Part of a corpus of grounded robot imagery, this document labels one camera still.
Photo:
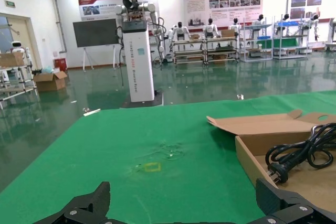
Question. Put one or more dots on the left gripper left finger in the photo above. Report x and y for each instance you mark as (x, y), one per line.
(84, 209)

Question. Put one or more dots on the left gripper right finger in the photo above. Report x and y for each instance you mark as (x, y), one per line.
(288, 208)

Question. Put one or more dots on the torn-edged open cardboard box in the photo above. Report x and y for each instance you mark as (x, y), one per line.
(252, 163)

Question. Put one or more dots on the open-flap cardboard floor box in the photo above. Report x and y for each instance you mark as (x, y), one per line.
(48, 82)

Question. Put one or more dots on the red floor box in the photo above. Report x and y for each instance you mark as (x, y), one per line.
(60, 64)

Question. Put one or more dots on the closed brown cardboard box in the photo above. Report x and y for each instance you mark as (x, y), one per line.
(10, 59)

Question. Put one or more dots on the small cardboard box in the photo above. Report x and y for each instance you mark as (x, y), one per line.
(228, 33)
(195, 36)

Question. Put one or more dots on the green tablecloth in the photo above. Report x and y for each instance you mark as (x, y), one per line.
(92, 155)

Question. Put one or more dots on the yellow tape square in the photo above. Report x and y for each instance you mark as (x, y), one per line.
(146, 168)

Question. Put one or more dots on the white stick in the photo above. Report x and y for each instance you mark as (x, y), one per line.
(92, 112)

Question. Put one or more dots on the clear crinkled tape patch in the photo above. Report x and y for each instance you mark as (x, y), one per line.
(169, 150)

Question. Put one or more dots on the metal pipe rack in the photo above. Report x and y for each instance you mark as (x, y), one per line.
(18, 91)

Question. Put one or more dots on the light blue bag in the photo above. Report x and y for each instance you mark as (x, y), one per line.
(47, 69)

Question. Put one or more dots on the white metal shelf rack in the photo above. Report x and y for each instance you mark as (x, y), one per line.
(256, 26)
(288, 56)

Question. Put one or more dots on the green panel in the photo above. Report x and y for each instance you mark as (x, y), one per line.
(284, 43)

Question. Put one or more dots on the blue plastic bin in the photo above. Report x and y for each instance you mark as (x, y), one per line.
(263, 37)

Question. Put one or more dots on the small white round-head robot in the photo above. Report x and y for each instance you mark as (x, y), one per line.
(17, 47)

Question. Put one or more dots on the black screen on stand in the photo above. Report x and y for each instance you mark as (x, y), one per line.
(95, 32)

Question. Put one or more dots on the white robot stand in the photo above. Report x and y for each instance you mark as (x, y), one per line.
(332, 35)

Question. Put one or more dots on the white humanoid robot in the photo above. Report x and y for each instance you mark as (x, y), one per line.
(260, 16)
(180, 31)
(315, 17)
(286, 16)
(210, 28)
(235, 27)

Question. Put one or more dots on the beige door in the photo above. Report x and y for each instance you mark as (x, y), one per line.
(18, 32)

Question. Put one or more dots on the red-framed poster with photos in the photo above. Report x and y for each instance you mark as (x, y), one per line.
(307, 1)

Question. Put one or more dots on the green exit sign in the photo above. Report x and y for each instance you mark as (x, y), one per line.
(10, 3)

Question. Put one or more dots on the pipe frame workbench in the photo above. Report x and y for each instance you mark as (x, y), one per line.
(220, 49)
(187, 53)

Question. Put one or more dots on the grey wall pipe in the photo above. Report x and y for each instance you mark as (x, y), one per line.
(58, 19)

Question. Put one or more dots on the small red-framed wall poster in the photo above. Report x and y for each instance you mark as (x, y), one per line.
(105, 6)

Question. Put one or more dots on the wide red-framed wall poster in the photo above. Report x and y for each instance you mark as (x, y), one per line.
(223, 3)

